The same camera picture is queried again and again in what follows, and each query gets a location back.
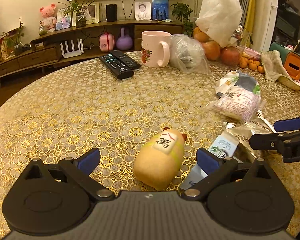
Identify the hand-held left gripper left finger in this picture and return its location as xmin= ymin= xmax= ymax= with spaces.
xmin=22 ymin=148 xmax=115 ymax=202

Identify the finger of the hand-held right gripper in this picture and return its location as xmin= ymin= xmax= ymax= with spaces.
xmin=274 ymin=114 xmax=300 ymax=133
xmin=249 ymin=129 xmax=300 ymax=152

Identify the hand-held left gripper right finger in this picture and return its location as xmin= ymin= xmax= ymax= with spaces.
xmin=179 ymin=148 xmax=278 ymax=202

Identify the light blue small carton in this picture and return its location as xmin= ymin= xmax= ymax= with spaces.
xmin=180 ymin=134 xmax=240 ymax=191

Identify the silver foil packet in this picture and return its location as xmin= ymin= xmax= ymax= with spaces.
xmin=221 ymin=120 xmax=277 ymax=161

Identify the white printed snack packet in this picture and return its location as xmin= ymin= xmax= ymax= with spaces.
xmin=206 ymin=90 xmax=266 ymax=123

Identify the white green tissue packet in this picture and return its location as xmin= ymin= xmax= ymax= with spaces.
xmin=215 ymin=70 xmax=262 ymax=98

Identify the gold lace round desktop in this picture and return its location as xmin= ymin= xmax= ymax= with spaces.
xmin=0 ymin=50 xmax=300 ymax=232

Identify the beige cloth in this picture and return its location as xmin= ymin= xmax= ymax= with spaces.
xmin=261 ymin=50 xmax=294 ymax=82

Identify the orange green tissue box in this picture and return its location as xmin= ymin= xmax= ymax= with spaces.
xmin=269 ymin=42 xmax=300 ymax=80

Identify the pile of tangerines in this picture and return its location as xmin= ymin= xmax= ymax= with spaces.
xmin=239 ymin=56 xmax=265 ymax=74

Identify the red apple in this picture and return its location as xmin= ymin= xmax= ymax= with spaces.
xmin=220 ymin=46 xmax=241 ymax=67
xmin=201 ymin=40 xmax=221 ymax=61

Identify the black remote control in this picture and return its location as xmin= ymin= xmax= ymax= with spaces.
xmin=109 ymin=50 xmax=142 ymax=70
xmin=99 ymin=54 xmax=135 ymax=80

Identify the clear snack container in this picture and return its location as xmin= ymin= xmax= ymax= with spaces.
xmin=231 ymin=25 xmax=252 ymax=55

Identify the clear plastic bag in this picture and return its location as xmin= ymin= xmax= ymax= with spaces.
xmin=170 ymin=34 xmax=211 ymax=75

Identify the white router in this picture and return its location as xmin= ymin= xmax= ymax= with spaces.
xmin=60 ymin=40 xmax=84 ymax=59

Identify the white air conditioner tower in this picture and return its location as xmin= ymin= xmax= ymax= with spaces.
xmin=255 ymin=0 xmax=280 ymax=53

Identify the wooden television console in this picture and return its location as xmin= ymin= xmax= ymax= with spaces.
xmin=0 ymin=19 xmax=185 ymax=81

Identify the small pink case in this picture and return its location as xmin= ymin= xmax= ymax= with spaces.
xmin=99 ymin=32 xmax=115 ymax=51

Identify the yellow grey curtain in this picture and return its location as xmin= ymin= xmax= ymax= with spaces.
xmin=241 ymin=0 xmax=261 ymax=48

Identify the purple kettlebell toy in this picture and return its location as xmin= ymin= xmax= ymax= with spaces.
xmin=116 ymin=27 xmax=134 ymax=51

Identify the orange fruit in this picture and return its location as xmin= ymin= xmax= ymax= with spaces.
xmin=193 ymin=26 xmax=209 ymax=43

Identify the pink mug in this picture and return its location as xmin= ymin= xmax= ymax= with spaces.
xmin=141 ymin=30 xmax=171 ymax=68

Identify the white plastic bag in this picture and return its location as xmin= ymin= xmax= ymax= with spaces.
xmin=195 ymin=0 xmax=243 ymax=48

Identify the small potted plant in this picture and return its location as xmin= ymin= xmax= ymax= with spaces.
xmin=2 ymin=17 xmax=31 ymax=56

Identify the colourful photo card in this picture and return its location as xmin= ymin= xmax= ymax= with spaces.
xmin=55 ymin=9 xmax=73 ymax=31

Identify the potted grass plant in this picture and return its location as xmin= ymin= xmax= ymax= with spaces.
xmin=58 ymin=0 xmax=98 ymax=28

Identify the pink pig toy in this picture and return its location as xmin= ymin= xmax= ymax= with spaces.
xmin=39 ymin=4 xmax=57 ymax=33

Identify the black speaker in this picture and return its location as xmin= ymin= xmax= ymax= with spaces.
xmin=106 ymin=4 xmax=118 ymax=22

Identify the potted tree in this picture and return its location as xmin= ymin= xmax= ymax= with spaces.
xmin=162 ymin=0 xmax=203 ymax=37

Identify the blue picture card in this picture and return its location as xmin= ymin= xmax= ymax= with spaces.
xmin=152 ymin=0 xmax=169 ymax=21

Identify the white photo frame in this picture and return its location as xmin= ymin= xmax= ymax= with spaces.
xmin=86 ymin=2 xmax=101 ymax=24

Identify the portrait photo frame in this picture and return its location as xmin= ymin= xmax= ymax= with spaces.
xmin=134 ymin=1 xmax=152 ymax=20

